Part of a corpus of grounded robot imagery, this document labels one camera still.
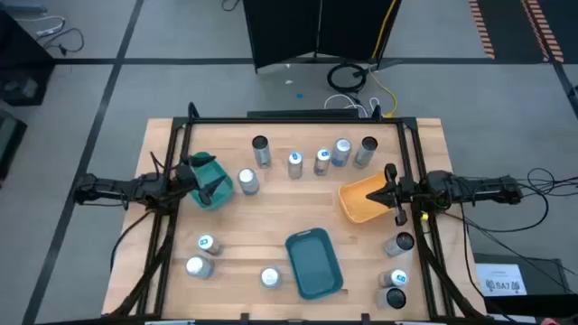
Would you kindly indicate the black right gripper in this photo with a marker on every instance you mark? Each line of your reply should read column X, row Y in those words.
column 402, row 193

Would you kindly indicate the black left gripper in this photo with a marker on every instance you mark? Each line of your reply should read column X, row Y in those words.
column 184, row 175

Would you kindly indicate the green plastic bin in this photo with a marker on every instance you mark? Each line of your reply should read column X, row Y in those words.
column 217, row 171

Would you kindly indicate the yellow plastic bin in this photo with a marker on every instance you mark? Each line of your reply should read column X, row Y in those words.
column 357, row 203

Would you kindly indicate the Spindrift sparkling water can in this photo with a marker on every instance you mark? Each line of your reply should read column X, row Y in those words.
column 248, row 181
column 270, row 277
column 198, row 266
column 341, row 153

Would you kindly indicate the white Celsius can black lid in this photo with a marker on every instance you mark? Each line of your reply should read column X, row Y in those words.
column 390, row 298
column 262, row 155
column 395, row 246
column 363, row 158

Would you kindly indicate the silver Red Bull can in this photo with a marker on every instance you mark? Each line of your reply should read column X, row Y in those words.
column 394, row 278
column 322, row 163
column 208, row 244
column 295, row 167

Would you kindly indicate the dark teal plastic bin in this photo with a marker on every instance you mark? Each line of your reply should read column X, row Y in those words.
column 314, row 264

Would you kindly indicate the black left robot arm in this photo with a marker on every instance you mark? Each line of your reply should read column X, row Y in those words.
column 113, row 187

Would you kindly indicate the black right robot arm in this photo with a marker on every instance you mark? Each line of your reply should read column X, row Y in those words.
column 474, row 188

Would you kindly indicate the long black bar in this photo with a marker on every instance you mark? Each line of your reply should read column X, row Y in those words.
column 302, row 114

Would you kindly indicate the white printed label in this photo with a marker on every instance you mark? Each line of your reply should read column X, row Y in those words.
column 501, row 280

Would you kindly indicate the black folding partition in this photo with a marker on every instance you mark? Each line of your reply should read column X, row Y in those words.
column 280, row 31

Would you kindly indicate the black box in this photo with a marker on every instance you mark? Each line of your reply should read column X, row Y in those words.
column 542, row 271

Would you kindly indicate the black case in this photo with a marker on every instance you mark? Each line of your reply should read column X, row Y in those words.
column 9, row 140

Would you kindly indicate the black mat orange stripes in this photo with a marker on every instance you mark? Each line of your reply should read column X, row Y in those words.
column 510, row 27

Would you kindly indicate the black desk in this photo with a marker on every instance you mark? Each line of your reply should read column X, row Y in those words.
column 18, row 49

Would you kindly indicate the black curved rail fixture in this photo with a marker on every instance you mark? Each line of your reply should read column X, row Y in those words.
column 193, row 112
column 376, row 113

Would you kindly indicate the black rail clamp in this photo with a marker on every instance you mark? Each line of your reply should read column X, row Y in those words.
column 245, row 318
column 366, row 318

